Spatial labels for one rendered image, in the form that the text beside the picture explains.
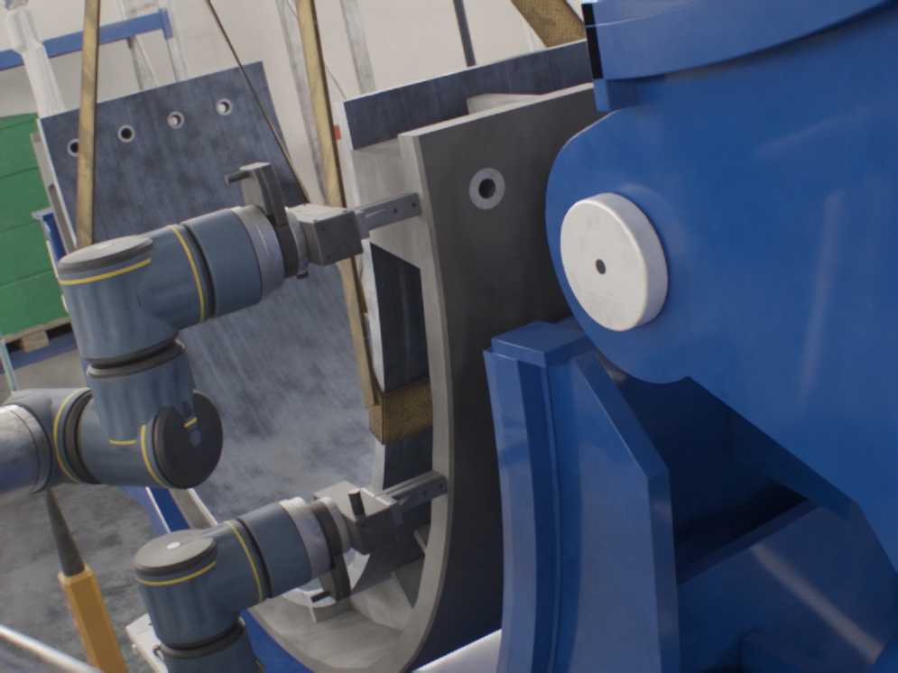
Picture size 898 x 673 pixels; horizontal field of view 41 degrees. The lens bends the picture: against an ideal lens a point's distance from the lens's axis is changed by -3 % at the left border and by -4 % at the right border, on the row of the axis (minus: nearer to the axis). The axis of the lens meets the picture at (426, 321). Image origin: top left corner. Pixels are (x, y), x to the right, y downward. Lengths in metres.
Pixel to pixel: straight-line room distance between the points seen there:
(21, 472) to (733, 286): 0.75
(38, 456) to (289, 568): 0.33
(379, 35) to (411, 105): 8.35
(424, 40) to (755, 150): 9.11
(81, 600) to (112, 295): 1.52
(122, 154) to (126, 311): 2.27
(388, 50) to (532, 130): 8.50
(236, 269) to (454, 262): 0.28
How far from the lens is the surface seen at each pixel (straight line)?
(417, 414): 1.72
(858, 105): 0.94
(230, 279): 1.27
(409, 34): 10.03
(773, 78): 1.00
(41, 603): 6.44
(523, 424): 1.40
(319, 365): 3.32
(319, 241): 1.29
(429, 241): 1.41
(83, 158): 3.30
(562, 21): 2.00
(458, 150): 1.40
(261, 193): 1.30
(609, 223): 1.16
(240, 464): 3.08
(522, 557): 1.54
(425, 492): 1.58
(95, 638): 2.73
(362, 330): 1.68
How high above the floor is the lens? 2.52
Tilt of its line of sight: 15 degrees down
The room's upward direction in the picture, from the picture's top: 12 degrees counter-clockwise
